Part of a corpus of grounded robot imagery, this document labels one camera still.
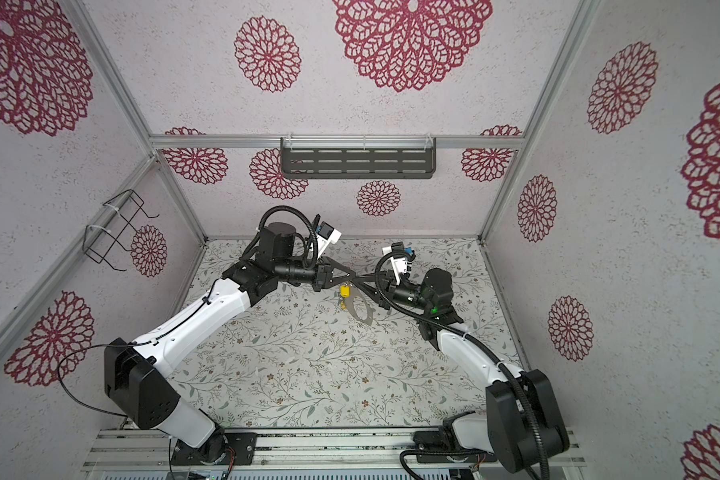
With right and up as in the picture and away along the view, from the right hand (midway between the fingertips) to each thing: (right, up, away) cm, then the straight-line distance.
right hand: (355, 280), depth 69 cm
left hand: (-1, 0, +1) cm, 1 cm away
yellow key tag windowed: (-2, -3, +3) cm, 5 cm away
